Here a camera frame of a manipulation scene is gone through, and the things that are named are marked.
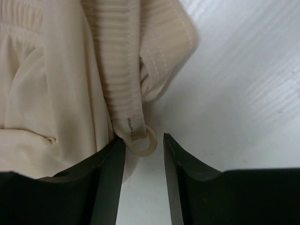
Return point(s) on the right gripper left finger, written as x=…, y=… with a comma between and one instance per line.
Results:
x=87, y=193

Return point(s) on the beige trousers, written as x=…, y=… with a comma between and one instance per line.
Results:
x=75, y=73

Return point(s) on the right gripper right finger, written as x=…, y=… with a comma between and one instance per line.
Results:
x=201, y=195

